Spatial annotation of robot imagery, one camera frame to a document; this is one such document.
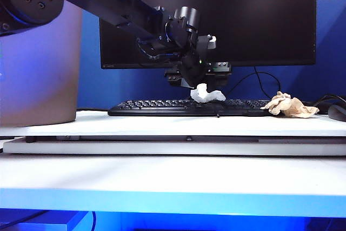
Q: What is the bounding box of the white desk riser platform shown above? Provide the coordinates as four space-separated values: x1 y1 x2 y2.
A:
0 110 346 137

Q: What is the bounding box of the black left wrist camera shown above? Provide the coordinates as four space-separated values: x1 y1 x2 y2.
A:
198 34 218 51

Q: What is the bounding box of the black power cord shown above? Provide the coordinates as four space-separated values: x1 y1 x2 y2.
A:
305 94 346 114

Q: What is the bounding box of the pink plastic trash can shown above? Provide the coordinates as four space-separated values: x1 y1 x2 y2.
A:
0 0 83 128

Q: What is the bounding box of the elongated white paper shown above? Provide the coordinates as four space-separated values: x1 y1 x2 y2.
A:
189 83 227 104

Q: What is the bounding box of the brown paper ball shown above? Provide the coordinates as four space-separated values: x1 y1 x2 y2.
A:
259 91 321 120

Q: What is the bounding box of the black Logitech keyboard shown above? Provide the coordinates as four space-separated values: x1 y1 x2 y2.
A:
107 98 274 117

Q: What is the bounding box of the white box under table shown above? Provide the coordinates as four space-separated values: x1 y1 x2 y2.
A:
16 211 94 231

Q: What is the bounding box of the black ASUS monitor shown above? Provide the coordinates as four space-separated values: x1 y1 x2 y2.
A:
98 0 317 70
77 0 346 111

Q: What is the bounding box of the thin black monitor cable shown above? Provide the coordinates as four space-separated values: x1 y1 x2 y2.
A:
227 65 282 102

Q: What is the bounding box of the black Logitech mouse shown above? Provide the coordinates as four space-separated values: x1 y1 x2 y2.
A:
328 104 346 122

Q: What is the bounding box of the white keyboard tray board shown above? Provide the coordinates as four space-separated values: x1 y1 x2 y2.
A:
2 137 346 157

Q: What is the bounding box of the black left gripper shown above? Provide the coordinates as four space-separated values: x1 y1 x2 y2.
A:
164 51 233 91

